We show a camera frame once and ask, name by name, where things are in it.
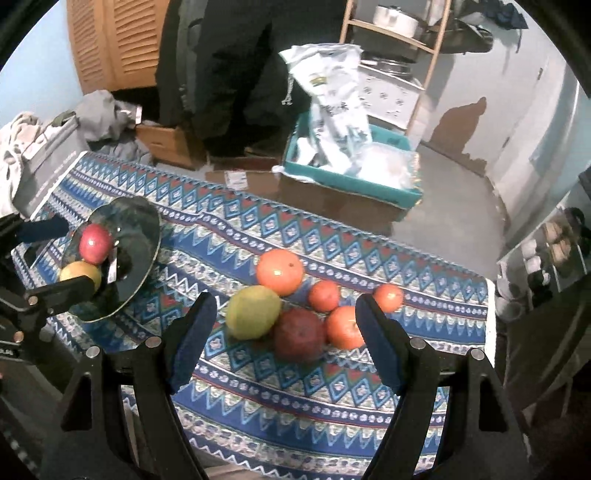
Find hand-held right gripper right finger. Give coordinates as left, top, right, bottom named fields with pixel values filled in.
left=355, top=293, right=546, bottom=480

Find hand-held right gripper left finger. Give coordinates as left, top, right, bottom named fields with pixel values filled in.
left=39, top=292, right=218, bottom=480

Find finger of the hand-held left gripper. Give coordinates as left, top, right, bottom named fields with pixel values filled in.
left=23, top=275, right=98, bottom=317
left=0, top=213, right=70, bottom=247

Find yellow apple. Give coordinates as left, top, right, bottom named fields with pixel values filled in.
left=59, top=261, right=102, bottom=296

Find small tangerine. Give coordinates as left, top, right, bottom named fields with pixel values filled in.
left=307, top=280, right=341, bottom=313
left=373, top=283, right=404, bottom=313

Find dark glass plate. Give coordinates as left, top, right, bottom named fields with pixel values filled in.
left=60, top=197, right=162, bottom=323

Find large orange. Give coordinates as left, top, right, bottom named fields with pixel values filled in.
left=256, top=249, right=304, bottom=297

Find medium orange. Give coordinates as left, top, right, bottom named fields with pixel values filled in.
left=324, top=305, right=368, bottom=350

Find grey fabric storage box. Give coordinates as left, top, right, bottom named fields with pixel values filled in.
left=11, top=111, right=90, bottom=217

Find dark red apple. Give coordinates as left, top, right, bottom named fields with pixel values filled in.
left=272, top=308, right=328, bottom=365

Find white cloth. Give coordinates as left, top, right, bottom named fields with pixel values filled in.
left=0, top=112, right=47, bottom=199

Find blue patterned tablecloth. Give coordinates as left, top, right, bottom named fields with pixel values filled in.
left=11, top=150, right=497, bottom=480

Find grey clothing pile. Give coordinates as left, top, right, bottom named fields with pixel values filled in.
left=76, top=90, right=155, bottom=162

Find large brown cardboard box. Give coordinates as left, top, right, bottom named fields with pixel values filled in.
left=277, top=173, right=407, bottom=236

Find small cardboard box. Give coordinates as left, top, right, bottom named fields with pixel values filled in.
left=134, top=121, right=206, bottom=169

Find teal box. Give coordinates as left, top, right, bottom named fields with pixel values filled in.
left=283, top=111, right=423, bottom=208

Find flat cardboard with label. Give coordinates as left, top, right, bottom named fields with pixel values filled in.
left=205, top=168, right=282, bottom=195

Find white shelf unit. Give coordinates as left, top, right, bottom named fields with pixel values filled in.
left=496, top=208, right=591, bottom=324

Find clear plastic bag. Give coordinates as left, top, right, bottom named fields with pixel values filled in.
left=358, top=141, right=421, bottom=190

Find wooden louvered door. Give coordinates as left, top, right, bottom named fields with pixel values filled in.
left=67, top=0, right=171, bottom=95

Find dark hanging clothes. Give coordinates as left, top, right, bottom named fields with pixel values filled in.
left=154, top=0, right=349, bottom=158

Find white printed bag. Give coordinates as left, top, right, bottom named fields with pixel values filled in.
left=279, top=44, right=375, bottom=176

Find metal basin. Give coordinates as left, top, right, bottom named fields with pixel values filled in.
left=360, top=55, right=416, bottom=77

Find wooden shelf rack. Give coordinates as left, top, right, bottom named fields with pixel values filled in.
left=339, top=0, right=453, bottom=137

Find dark wok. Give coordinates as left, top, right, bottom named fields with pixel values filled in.
left=422, top=14, right=495, bottom=54

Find white pot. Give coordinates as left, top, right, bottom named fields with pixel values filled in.
left=373, top=4, right=421, bottom=40

